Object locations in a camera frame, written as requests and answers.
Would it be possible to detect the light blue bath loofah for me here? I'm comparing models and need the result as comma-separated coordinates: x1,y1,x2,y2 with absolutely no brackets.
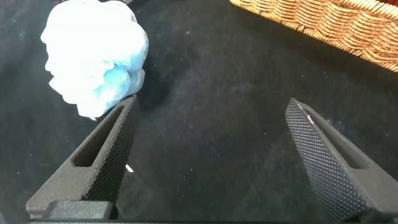
40,0,150,119

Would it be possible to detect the wicker basket with brown handles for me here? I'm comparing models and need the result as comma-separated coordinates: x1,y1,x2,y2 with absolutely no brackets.
229,0,398,73

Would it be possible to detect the dark table cloth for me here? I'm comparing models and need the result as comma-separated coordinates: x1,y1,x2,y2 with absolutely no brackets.
0,0,398,224

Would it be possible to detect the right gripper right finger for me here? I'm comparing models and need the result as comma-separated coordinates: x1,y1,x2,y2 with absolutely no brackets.
285,97,398,223

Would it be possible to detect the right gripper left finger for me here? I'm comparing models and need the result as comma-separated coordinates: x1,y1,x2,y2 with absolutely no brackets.
25,94,141,219

